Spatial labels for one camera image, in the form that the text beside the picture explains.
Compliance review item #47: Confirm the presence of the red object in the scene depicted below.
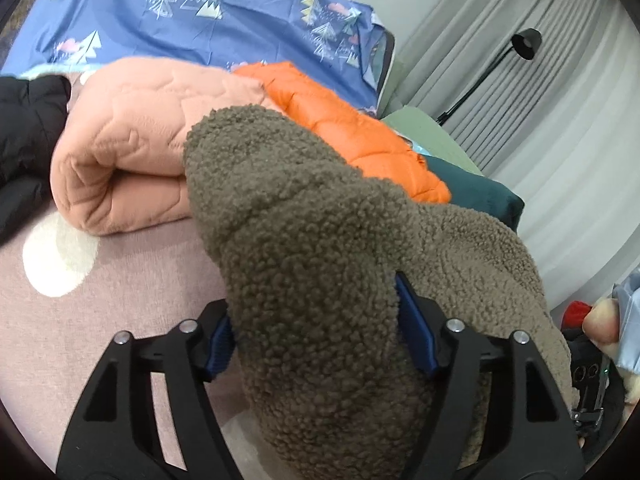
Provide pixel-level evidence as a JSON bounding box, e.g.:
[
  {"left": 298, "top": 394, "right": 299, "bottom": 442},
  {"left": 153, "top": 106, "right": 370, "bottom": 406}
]
[{"left": 564, "top": 301, "right": 594, "bottom": 332}]

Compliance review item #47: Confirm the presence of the person's right hand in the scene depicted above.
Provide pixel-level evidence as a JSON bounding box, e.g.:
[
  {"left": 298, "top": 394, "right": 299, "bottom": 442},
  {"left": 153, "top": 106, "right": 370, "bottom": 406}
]
[{"left": 582, "top": 297, "right": 623, "bottom": 347}]

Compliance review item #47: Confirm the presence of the pink polka dot blanket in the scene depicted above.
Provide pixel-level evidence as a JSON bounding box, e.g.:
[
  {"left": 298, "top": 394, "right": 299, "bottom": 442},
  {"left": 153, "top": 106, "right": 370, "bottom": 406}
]
[{"left": 0, "top": 70, "right": 266, "bottom": 480}]

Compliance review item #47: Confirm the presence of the brown fleece garment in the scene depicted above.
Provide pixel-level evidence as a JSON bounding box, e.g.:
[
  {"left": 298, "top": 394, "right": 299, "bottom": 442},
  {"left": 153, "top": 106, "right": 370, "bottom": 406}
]
[{"left": 182, "top": 104, "right": 573, "bottom": 480}]

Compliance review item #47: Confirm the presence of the green pillow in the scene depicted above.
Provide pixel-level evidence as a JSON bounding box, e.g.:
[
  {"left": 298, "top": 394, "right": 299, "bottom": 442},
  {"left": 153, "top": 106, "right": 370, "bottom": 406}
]
[{"left": 382, "top": 105, "right": 486, "bottom": 178}]

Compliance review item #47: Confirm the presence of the orange quilted jacket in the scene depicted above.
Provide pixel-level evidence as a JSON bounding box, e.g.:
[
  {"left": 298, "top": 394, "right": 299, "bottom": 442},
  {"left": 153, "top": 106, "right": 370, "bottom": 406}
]
[{"left": 232, "top": 60, "right": 453, "bottom": 206}]

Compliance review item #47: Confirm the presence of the dark green velvet garment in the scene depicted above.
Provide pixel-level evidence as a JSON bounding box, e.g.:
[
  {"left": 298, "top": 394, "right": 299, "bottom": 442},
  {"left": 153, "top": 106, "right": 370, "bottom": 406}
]
[{"left": 422, "top": 155, "right": 526, "bottom": 233}]

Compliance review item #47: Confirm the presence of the black puffer jacket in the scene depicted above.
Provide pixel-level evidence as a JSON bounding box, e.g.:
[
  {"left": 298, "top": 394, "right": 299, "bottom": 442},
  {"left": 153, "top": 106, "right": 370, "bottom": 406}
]
[{"left": 0, "top": 75, "right": 73, "bottom": 246}]

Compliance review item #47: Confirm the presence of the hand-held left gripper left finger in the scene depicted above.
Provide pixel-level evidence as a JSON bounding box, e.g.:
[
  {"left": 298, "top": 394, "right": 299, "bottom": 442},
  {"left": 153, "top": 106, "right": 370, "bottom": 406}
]
[{"left": 55, "top": 297, "right": 246, "bottom": 480}]

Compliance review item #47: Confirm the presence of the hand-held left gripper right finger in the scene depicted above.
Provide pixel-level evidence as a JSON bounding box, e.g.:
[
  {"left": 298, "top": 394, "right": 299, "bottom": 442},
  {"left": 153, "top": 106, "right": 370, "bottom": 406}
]
[{"left": 392, "top": 270, "right": 586, "bottom": 480}]

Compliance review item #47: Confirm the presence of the light blue cloth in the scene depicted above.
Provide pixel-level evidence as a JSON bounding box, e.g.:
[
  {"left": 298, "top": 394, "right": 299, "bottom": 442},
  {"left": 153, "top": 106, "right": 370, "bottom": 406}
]
[{"left": 611, "top": 267, "right": 640, "bottom": 376}]

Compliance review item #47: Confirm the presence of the grey curtain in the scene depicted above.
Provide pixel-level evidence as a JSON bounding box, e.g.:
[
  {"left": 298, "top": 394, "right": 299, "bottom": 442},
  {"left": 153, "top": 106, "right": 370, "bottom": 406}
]
[{"left": 395, "top": 0, "right": 640, "bottom": 301}]

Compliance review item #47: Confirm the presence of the black floor lamp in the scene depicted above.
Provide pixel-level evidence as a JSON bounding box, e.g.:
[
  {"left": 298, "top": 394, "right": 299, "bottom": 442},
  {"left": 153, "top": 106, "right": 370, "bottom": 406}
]
[{"left": 435, "top": 27, "right": 543, "bottom": 126}]

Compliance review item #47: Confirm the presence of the peach quilted jacket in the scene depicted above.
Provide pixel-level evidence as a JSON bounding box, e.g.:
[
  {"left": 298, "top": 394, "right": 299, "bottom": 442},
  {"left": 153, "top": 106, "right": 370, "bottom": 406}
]
[{"left": 50, "top": 56, "right": 291, "bottom": 237}]

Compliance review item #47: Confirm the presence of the blue tree print bed sheet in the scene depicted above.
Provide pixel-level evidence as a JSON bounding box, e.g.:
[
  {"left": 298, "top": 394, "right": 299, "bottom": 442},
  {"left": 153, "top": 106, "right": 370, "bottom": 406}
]
[{"left": 0, "top": 0, "right": 396, "bottom": 116}]

